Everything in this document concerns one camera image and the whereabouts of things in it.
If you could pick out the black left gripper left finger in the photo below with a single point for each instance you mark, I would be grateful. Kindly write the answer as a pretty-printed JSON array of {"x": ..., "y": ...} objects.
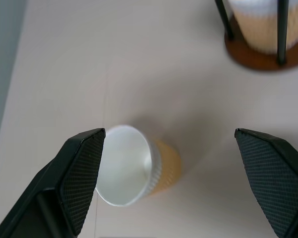
[{"x": 47, "y": 188}]

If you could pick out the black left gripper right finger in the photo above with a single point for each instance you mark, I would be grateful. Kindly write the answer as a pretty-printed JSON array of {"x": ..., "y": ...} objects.
[{"x": 270, "y": 173}]

